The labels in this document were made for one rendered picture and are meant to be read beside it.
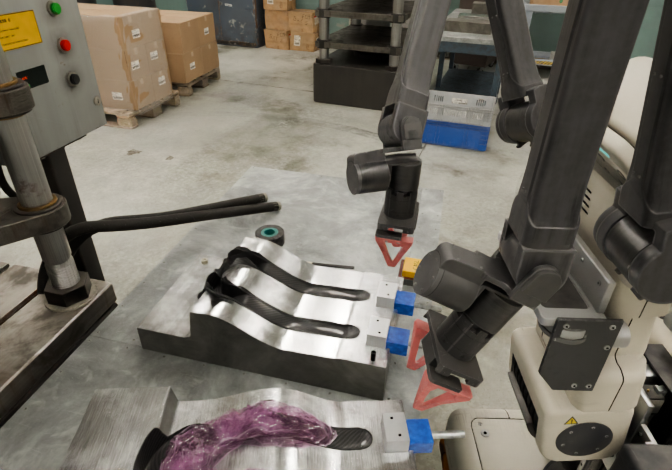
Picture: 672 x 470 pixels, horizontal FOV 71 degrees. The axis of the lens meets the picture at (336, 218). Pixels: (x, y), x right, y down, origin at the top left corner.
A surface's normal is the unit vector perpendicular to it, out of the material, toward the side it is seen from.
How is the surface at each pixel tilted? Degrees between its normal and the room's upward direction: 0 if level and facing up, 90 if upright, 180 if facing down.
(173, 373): 0
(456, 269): 90
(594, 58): 90
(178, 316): 0
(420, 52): 63
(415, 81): 54
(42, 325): 0
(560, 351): 90
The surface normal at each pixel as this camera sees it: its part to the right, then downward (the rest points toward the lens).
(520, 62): 0.25, 0.04
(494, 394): 0.02, -0.86
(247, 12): -0.32, 0.48
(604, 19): -0.07, 0.51
